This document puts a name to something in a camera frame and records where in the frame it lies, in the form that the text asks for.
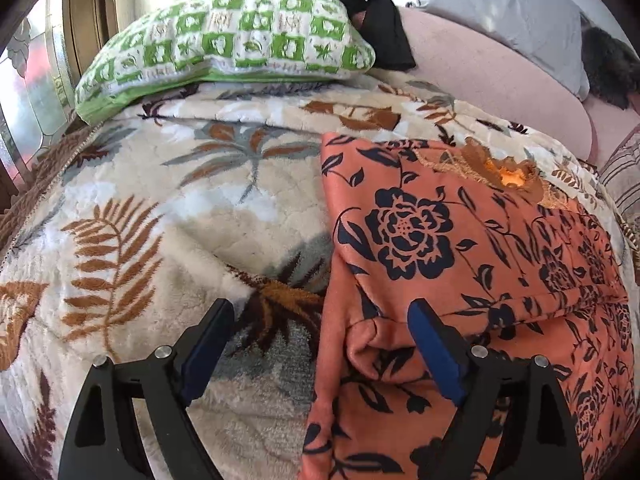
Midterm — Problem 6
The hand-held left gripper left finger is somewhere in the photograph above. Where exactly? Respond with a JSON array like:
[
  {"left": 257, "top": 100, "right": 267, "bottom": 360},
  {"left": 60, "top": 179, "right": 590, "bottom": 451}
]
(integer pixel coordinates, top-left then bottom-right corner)
[{"left": 57, "top": 298, "right": 236, "bottom": 480}]

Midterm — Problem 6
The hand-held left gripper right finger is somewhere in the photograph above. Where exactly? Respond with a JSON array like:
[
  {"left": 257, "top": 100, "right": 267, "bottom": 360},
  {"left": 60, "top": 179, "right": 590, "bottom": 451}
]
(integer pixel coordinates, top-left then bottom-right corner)
[{"left": 407, "top": 298, "right": 586, "bottom": 480}]

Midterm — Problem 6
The orange floral garment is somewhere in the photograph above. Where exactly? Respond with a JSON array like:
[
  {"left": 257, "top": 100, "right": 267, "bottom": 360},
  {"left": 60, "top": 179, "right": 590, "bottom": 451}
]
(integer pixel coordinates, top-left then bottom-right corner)
[{"left": 298, "top": 132, "right": 640, "bottom": 480}]

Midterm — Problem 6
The leaf print fleece blanket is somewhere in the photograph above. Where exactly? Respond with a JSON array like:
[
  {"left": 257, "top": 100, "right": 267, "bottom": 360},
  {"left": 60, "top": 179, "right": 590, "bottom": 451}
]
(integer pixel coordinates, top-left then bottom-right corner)
[{"left": 0, "top": 77, "right": 640, "bottom": 480}]

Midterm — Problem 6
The striped cushion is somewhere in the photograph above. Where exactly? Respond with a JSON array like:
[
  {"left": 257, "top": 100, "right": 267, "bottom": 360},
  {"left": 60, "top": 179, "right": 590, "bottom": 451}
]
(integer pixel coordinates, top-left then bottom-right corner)
[{"left": 597, "top": 127, "right": 640, "bottom": 223}]

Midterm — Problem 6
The pink mattress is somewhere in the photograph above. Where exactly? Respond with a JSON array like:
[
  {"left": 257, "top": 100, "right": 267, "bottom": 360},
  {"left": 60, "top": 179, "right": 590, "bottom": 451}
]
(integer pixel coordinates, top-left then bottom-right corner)
[{"left": 352, "top": 5, "right": 640, "bottom": 166}]

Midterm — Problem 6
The decorated glass window pane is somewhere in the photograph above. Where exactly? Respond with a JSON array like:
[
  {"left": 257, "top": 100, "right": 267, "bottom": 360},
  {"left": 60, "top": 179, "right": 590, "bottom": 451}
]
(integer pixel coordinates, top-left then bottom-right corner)
[{"left": 0, "top": 0, "right": 76, "bottom": 181}]

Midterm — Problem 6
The green white patterned pillow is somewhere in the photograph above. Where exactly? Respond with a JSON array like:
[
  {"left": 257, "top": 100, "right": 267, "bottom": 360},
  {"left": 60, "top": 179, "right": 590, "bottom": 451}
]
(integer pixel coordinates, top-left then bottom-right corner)
[{"left": 74, "top": 0, "right": 377, "bottom": 125}]

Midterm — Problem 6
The dark furry cloth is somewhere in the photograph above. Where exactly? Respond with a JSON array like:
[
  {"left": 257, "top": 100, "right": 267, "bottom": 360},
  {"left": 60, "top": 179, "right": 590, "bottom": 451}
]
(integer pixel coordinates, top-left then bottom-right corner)
[{"left": 580, "top": 25, "right": 640, "bottom": 111}]

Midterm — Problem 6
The black cloth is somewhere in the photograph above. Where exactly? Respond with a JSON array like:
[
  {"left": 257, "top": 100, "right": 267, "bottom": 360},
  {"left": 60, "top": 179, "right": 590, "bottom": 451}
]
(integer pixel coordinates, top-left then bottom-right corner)
[{"left": 198, "top": 0, "right": 417, "bottom": 72}]

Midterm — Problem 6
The grey pillow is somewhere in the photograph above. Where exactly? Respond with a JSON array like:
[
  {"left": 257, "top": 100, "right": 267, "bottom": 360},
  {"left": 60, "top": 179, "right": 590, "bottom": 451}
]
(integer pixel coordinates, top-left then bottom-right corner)
[{"left": 412, "top": 0, "right": 621, "bottom": 101}]

